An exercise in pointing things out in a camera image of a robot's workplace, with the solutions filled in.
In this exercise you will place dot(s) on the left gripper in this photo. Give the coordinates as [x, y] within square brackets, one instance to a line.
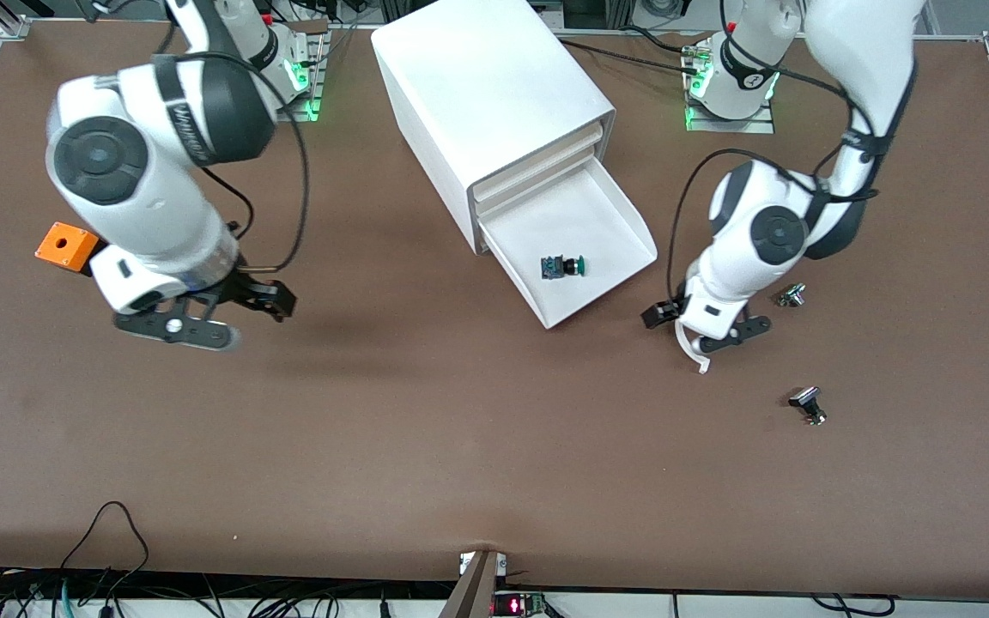
[657, 316]

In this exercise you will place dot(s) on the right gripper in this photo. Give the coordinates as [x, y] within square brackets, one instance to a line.
[247, 288]

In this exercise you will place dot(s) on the green mushroom push button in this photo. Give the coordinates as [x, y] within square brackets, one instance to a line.
[565, 267]

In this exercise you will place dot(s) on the white plastic tray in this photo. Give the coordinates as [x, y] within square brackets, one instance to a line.
[580, 232]

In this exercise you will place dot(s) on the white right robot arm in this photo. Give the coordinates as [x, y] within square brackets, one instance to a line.
[125, 189]

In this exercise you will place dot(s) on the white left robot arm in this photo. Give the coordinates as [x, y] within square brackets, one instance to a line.
[769, 232]

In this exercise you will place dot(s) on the black square push button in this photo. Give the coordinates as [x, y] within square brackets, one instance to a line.
[806, 400]

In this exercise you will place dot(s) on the circuit board with red display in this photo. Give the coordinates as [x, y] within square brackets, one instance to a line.
[516, 605]

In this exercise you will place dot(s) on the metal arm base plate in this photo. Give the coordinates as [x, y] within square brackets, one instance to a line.
[761, 127]
[316, 86]

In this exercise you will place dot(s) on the orange button enclosure box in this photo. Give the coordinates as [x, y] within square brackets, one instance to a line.
[63, 245]

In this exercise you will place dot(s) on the camera mounting post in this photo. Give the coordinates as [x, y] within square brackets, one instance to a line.
[470, 592]

